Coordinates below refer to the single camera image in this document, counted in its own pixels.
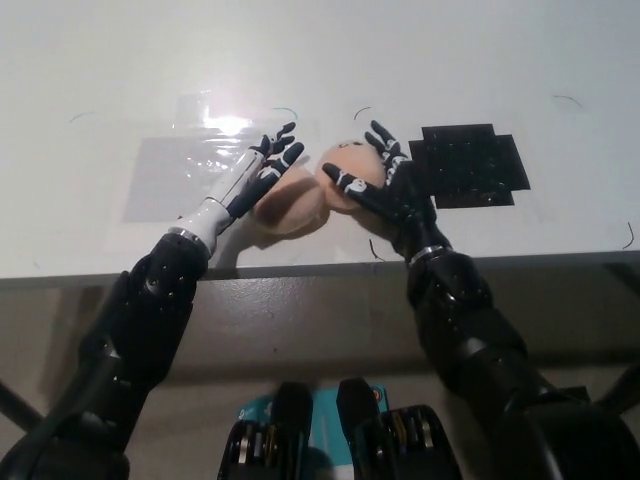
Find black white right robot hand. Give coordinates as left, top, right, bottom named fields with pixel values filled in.
left=321, top=120, right=454, bottom=261

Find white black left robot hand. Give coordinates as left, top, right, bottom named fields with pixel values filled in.
left=168, top=122, right=306, bottom=250

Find peach dumpling toy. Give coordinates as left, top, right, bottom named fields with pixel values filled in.
left=251, top=171, right=333, bottom=238
left=314, top=139, right=390, bottom=215

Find clear plastic tape sheet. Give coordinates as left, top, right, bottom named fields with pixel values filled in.
left=173, top=93, right=302, bottom=182

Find black tape patch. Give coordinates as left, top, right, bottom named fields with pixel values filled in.
left=408, top=122, right=533, bottom=211

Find black ribbed robot body block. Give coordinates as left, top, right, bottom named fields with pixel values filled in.
left=217, top=381, right=315, bottom=480
left=336, top=377, right=465, bottom=480

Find teal robot body panel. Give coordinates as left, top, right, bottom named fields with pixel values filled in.
left=233, top=383, right=390, bottom=480

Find dark table leg brace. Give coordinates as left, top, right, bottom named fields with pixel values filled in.
left=0, top=378, right=45, bottom=437

